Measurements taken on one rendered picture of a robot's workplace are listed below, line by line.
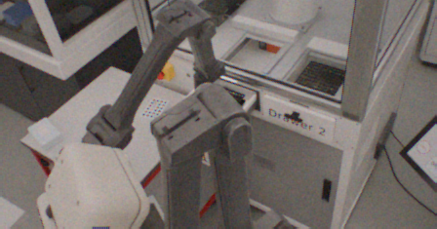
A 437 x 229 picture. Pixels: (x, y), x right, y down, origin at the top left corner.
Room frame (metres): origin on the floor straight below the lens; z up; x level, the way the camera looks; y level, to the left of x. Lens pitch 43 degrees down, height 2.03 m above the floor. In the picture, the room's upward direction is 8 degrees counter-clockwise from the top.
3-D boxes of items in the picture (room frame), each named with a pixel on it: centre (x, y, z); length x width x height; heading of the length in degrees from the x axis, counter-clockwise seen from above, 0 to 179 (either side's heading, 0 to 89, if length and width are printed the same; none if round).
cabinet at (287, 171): (1.63, -0.42, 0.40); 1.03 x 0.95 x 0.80; 50
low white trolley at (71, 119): (1.33, 0.43, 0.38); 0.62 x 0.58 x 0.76; 50
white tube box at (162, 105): (1.34, 0.25, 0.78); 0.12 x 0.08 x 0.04; 152
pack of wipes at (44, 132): (1.30, 0.73, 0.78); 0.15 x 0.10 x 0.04; 37
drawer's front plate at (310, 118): (1.10, -0.32, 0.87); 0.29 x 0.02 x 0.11; 50
